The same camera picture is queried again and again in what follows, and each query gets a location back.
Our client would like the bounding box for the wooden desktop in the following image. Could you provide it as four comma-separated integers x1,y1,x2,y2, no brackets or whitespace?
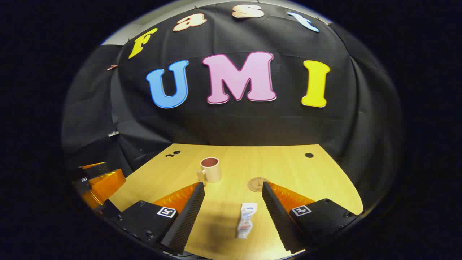
108,144,364,260

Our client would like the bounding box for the black backdrop cloth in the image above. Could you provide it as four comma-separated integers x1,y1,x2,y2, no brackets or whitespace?
61,2,403,213

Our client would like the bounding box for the round brown coaster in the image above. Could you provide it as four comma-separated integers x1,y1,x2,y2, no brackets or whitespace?
248,177,269,193

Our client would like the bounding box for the white toothpaste tube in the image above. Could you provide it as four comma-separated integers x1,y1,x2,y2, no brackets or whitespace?
236,202,258,239

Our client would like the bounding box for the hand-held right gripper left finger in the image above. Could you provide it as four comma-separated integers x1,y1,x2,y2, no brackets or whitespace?
108,182,205,255

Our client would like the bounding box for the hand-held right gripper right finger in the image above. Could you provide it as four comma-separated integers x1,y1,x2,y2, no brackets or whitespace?
262,181,359,254

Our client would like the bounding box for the beige cup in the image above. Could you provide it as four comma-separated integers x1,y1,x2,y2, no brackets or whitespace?
197,157,222,185

